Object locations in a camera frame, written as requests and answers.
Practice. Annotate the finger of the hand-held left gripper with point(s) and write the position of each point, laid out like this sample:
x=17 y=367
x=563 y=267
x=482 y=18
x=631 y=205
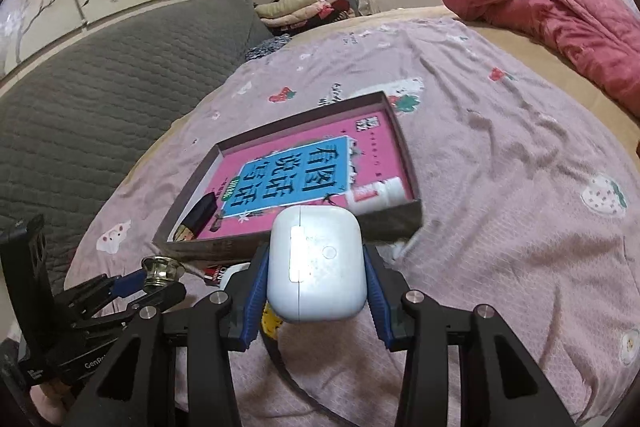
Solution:
x=170 y=294
x=127 y=285

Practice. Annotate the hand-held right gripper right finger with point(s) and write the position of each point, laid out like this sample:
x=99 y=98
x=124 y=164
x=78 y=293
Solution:
x=378 y=302

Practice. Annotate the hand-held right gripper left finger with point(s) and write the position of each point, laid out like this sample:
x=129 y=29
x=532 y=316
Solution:
x=252 y=302

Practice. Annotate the black yellow wristwatch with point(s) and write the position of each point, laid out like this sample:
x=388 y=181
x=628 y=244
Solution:
x=271 y=324

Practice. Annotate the white plastic lid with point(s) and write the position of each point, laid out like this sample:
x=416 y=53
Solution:
x=236 y=275

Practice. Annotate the dark cardboard box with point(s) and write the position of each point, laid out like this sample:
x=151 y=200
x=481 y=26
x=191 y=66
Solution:
x=225 y=249

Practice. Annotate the white earbuds case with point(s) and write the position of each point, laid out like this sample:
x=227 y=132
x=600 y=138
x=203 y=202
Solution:
x=320 y=267

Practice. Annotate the black gold-tipped case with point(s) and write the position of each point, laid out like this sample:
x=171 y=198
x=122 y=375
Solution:
x=200 y=214

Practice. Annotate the small white bottle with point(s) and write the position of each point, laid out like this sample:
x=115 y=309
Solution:
x=385 y=192

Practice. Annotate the person's left hand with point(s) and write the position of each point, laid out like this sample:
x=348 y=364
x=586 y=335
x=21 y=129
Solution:
x=50 y=404

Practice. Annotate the purple printed bedsheet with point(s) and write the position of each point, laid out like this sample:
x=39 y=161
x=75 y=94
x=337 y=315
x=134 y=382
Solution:
x=500 y=207

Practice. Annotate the pink book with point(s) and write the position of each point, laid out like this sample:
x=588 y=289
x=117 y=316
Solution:
x=370 y=147

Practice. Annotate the grey quilted headboard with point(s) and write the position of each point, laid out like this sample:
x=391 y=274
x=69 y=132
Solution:
x=100 y=107

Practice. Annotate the dark patterned cloth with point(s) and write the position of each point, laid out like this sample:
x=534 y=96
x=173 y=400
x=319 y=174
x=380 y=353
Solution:
x=265 y=46

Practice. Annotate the pile of folded clothes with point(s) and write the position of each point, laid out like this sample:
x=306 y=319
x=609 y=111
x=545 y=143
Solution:
x=290 y=9

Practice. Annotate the pink quilt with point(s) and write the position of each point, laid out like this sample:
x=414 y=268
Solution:
x=550 y=7

